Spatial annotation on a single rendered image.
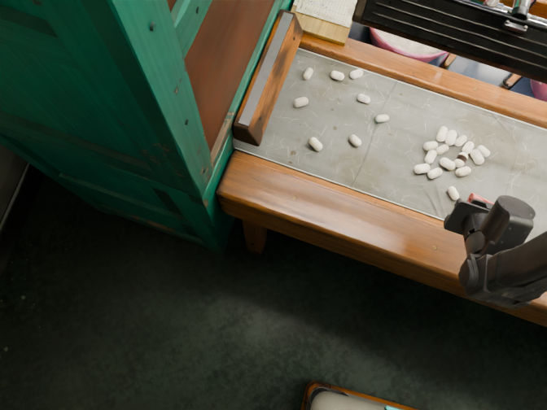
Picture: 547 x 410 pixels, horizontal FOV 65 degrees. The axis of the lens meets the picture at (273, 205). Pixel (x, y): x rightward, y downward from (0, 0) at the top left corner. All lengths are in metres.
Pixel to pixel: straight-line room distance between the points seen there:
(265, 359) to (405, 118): 1.00
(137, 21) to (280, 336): 1.39
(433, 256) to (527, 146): 0.37
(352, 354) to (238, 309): 0.45
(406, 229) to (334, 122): 0.30
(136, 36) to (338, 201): 0.63
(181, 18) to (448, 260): 0.72
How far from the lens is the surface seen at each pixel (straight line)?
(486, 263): 0.70
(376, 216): 0.95
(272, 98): 0.95
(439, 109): 1.12
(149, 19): 0.43
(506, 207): 0.73
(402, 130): 1.07
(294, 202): 0.93
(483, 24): 0.79
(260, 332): 1.66
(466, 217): 0.84
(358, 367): 1.71
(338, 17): 1.14
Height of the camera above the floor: 1.66
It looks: 75 degrees down
